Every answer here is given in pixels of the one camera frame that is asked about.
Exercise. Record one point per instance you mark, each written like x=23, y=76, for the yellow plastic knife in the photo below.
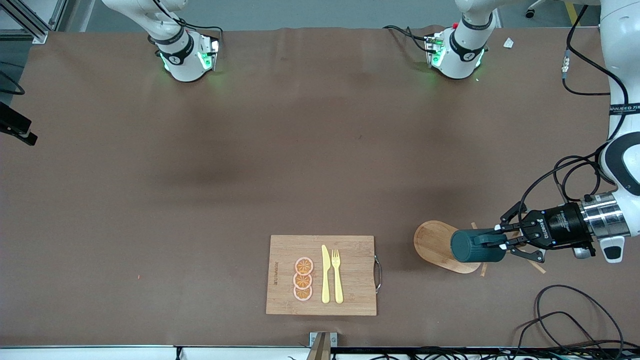
x=326, y=280

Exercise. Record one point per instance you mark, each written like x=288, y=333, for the black chair caster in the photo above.
x=532, y=11

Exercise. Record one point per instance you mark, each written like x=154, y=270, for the white paper scrap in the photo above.
x=508, y=43

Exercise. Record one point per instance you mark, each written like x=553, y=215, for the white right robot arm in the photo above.
x=182, y=65

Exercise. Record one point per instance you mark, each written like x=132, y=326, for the wooden cup rack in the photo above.
x=432, y=242

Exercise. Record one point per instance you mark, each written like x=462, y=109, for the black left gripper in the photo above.
x=559, y=226

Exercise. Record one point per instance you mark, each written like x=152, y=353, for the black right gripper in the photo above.
x=14, y=124

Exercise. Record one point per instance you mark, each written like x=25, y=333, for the brown table mat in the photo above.
x=250, y=150

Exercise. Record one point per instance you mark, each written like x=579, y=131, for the white table frame rail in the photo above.
x=100, y=354

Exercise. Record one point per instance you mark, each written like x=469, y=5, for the bamboo cutting board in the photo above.
x=350, y=300

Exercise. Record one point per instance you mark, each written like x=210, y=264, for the yellow plastic fork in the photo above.
x=338, y=285

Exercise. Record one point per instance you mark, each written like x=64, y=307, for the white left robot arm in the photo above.
x=622, y=50

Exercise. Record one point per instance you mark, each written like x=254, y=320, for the teal cup with yellow inside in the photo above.
x=470, y=247

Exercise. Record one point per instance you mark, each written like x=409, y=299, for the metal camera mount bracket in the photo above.
x=322, y=345

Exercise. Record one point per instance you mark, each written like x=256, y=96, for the aluminium frame profile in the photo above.
x=35, y=25

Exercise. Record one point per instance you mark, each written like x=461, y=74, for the toy orange slice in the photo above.
x=304, y=266
x=302, y=281
x=302, y=294

